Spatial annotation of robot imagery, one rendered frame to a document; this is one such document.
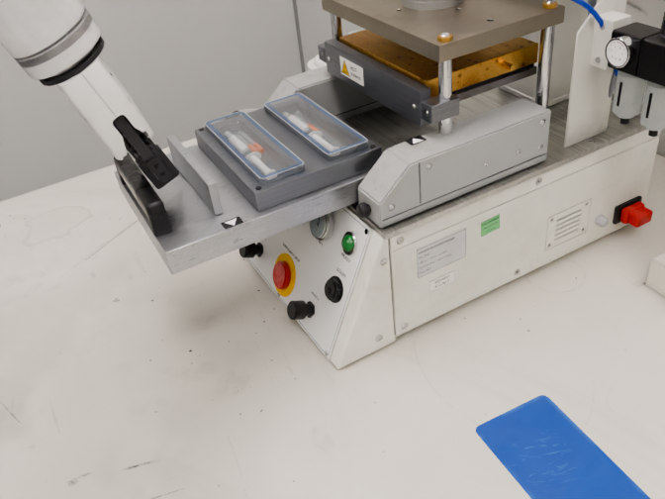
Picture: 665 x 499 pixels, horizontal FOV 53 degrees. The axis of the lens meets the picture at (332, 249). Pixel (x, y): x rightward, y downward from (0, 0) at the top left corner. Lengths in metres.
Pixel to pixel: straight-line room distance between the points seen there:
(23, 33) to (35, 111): 1.60
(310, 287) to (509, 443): 0.32
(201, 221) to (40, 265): 0.49
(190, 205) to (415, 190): 0.26
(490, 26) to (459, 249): 0.27
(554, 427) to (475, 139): 0.34
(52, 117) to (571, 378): 1.82
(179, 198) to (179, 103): 1.58
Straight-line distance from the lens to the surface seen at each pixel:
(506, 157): 0.84
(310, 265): 0.89
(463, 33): 0.79
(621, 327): 0.93
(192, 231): 0.75
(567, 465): 0.78
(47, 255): 1.22
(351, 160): 0.78
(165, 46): 2.31
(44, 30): 0.69
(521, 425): 0.80
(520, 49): 0.89
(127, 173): 0.81
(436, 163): 0.77
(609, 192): 1.02
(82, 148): 2.35
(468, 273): 0.89
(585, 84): 0.91
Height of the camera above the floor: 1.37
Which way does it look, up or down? 36 degrees down
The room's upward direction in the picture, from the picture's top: 7 degrees counter-clockwise
